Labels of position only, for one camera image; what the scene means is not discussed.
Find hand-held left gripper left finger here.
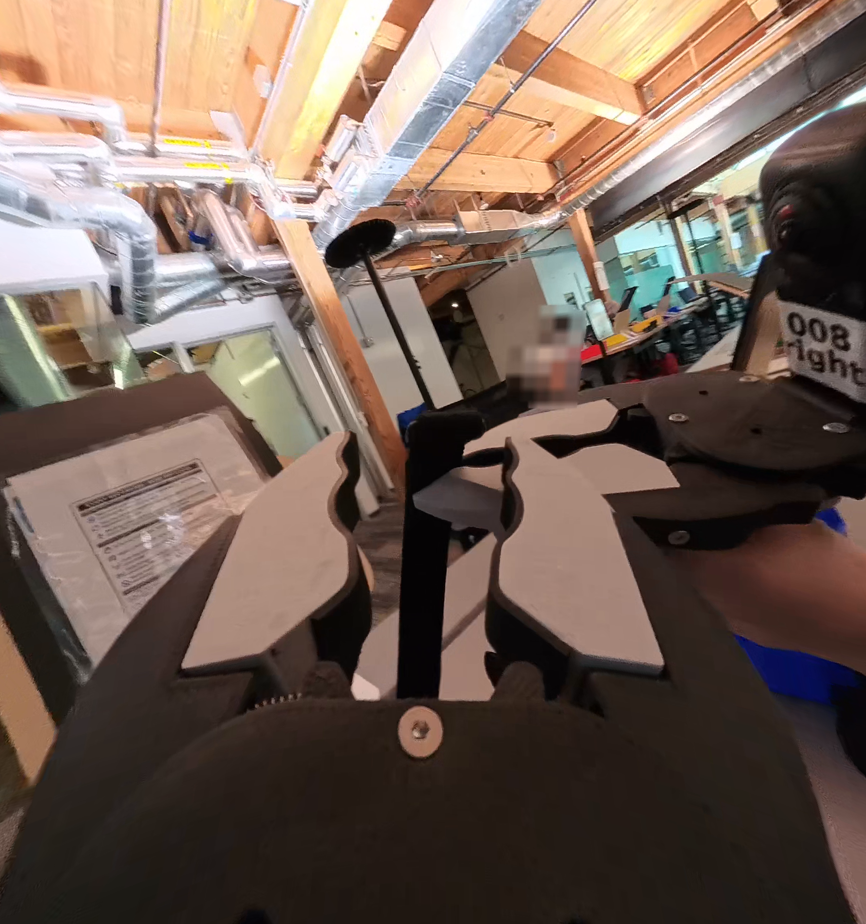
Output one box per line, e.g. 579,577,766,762
180,431,373,680

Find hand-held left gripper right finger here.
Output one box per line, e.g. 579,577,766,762
483,436,667,677

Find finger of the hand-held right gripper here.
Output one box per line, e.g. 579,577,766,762
413,459,683,535
462,399,641,463

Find blue plastic bin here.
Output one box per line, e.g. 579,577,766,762
736,505,863,705

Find person's right forearm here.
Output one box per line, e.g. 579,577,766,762
693,530,866,687

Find framed instruction sheet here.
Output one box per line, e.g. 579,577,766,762
0,372,289,730

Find black floor lamp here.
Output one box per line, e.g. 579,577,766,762
324,218,437,409

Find silver round pipe ducts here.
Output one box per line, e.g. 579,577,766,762
0,22,318,326

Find foil wrapped rectangular duct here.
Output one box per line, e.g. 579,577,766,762
310,0,549,254

